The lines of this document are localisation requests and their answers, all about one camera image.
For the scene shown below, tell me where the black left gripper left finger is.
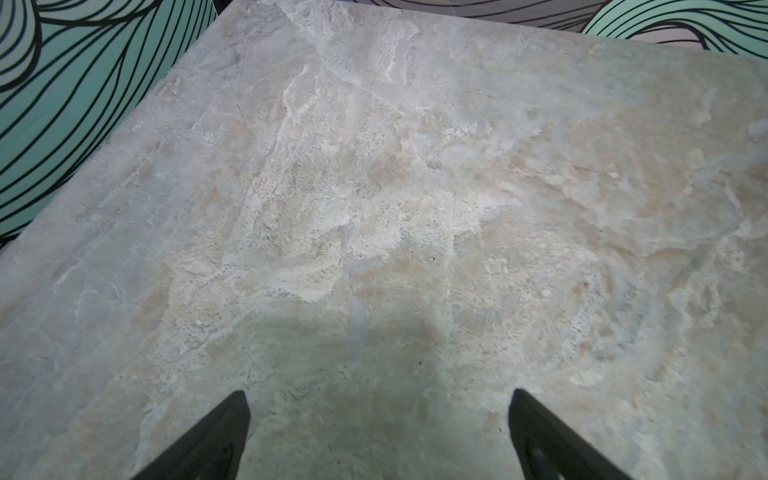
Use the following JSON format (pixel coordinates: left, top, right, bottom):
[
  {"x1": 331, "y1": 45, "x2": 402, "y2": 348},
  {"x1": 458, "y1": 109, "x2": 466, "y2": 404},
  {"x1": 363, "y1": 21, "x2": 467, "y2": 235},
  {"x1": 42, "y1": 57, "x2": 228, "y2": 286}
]
[{"x1": 133, "y1": 390, "x2": 251, "y2": 480}]

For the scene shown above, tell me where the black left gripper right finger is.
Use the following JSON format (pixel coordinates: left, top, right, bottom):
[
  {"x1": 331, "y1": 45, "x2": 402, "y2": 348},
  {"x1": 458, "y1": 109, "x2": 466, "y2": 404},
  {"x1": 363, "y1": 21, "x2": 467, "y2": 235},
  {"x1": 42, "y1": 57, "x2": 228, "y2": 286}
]
[{"x1": 508, "y1": 388, "x2": 630, "y2": 480}]

